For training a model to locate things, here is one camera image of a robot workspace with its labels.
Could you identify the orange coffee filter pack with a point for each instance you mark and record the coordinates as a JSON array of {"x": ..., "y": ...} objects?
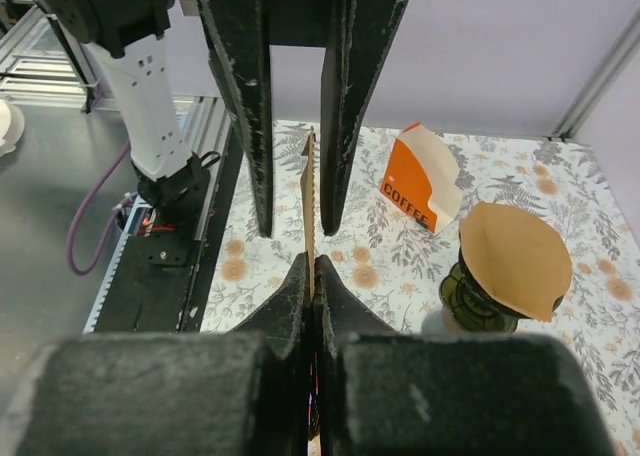
[{"x": 420, "y": 178}]

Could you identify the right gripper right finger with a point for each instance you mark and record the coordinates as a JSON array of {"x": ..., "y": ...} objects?
[{"x": 386, "y": 393}]

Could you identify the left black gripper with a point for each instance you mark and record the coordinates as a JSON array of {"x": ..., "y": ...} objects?
[{"x": 359, "y": 35}]

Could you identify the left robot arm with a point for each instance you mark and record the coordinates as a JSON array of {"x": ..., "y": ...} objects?
[{"x": 128, "y": 39}]

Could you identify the left aluminium frame post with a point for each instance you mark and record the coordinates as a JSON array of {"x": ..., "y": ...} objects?
[{"x": 615, "y": 61}]

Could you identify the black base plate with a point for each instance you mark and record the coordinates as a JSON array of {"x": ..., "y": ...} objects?
[{"x": 160, "y": 281}]

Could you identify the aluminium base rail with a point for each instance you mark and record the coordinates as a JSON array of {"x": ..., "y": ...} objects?
[{"x": 36, "y": 68}]

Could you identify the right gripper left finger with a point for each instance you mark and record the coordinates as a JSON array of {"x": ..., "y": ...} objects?
[{"x": 243, "y": 392}]

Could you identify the dark green coffee dripper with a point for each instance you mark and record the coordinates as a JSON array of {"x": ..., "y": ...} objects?
[{"x": 470, "y": 307}]

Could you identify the floral tablecloth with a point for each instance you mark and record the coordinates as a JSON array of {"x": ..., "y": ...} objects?
[{"x": 395, "y": 266}]

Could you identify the white slotted cable duct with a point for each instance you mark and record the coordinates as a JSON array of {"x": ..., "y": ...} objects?
[{"x": 110, "y": 273}]

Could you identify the brown paper coffee filter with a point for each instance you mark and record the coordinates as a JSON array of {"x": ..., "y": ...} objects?
[{"x": 517, "y": 258}]

